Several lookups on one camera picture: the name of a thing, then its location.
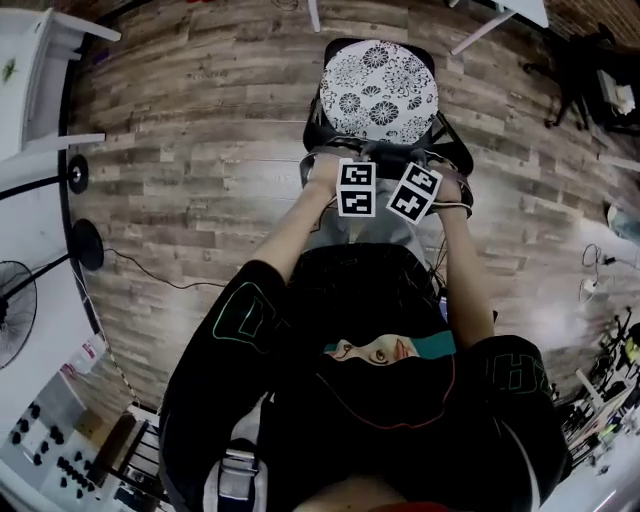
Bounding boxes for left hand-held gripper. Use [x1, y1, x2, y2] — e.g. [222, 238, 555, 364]
[335, 149, 378, 219]

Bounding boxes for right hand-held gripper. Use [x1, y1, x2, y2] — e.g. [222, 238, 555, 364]
[385, 149, 444, 224]

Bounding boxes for black office chair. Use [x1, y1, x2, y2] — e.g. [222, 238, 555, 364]
[302, 37, 475, 177]

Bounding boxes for person's right forearm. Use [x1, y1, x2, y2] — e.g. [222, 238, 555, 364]
[433, 170, 497, 351]

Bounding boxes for person's left forearm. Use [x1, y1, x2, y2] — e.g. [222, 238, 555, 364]
[249, 167, 342, 282]

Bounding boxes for black swivel chair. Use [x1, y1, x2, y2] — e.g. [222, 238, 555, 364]
[522, 23, 640, 136]

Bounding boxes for white desk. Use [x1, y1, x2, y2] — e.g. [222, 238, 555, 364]
[305, 0, 550, 57]

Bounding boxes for person's grey trousers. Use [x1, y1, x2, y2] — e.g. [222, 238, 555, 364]
[305, 175, 430, 271]

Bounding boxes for floral round seat cushion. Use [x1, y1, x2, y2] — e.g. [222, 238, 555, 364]
[319, 40, 439, 146]

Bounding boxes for person's black shirt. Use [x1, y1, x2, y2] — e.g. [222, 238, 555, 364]
[157, 243, 574, 512]

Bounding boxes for black round stand base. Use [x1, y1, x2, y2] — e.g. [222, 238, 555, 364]
[66, 154, 91, 196]
[69, 218, 106, 272]

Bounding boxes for cluttered equipment rack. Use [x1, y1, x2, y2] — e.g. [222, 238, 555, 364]
[549, 307, 640, 476]

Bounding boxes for white shelf unit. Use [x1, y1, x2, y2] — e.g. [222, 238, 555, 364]
[0, 6, 123, 162]

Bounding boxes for dark wooden stool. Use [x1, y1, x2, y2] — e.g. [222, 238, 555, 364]
[92, 410, 164, 494]

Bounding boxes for black standing fan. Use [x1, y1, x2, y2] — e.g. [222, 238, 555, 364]
[0, 259, 39, 372]

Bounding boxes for white board with black knobs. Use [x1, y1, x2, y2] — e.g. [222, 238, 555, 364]
[0, 394, 104, 504]

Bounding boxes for black floor cable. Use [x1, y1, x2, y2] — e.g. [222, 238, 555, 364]
[102, 247, 227, 291]

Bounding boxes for grey shoulder strap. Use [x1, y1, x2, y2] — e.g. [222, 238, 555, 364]
[201, 438, 262, 512]

